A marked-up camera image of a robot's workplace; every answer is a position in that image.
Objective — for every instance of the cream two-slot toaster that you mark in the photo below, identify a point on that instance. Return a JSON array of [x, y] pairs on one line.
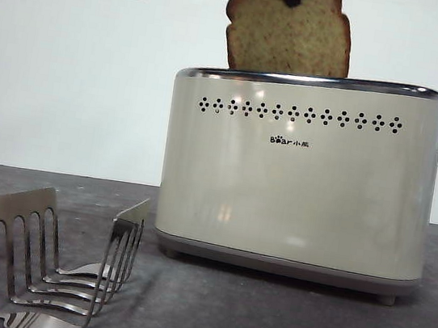
[[296, 191]]

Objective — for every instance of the brown-crusted bread slice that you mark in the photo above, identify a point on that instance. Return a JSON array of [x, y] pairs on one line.
[[289, 43]]

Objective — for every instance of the shiny metal toast rack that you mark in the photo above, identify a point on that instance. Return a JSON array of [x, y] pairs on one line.
[[21, 205]]

